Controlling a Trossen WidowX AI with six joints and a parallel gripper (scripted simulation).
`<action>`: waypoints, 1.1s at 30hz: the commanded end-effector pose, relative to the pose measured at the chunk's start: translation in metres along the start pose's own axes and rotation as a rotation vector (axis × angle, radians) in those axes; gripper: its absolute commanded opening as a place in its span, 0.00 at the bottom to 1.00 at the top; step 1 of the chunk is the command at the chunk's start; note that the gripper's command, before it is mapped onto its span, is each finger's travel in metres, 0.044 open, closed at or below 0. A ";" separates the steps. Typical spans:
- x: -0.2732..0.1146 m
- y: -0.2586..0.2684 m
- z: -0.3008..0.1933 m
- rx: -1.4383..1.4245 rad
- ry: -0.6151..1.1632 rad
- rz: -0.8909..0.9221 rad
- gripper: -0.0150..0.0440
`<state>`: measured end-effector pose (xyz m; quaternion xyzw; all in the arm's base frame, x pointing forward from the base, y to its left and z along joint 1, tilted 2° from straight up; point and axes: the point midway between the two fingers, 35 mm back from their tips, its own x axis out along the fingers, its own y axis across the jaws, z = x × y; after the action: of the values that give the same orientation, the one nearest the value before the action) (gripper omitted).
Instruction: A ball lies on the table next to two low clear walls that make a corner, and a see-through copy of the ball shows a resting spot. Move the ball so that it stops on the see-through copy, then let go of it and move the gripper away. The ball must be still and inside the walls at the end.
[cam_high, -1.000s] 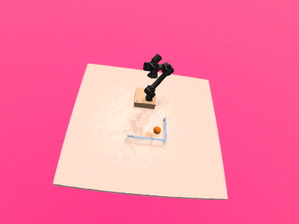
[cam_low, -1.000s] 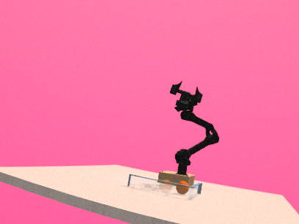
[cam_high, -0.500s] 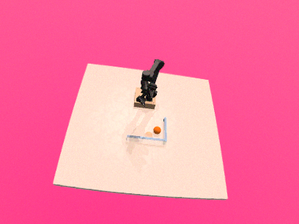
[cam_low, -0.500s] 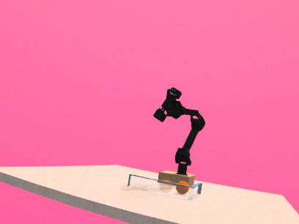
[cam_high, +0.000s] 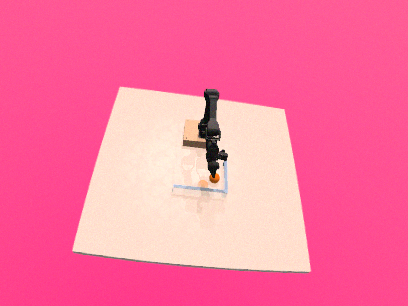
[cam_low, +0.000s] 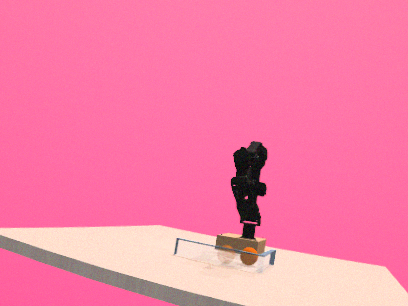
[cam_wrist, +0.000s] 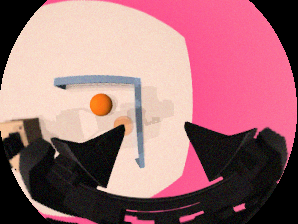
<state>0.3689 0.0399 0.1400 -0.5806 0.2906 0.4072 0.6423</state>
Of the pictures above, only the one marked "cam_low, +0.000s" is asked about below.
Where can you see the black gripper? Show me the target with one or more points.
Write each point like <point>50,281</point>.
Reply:
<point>240,191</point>

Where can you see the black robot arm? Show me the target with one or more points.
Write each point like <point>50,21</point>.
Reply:
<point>251,161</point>

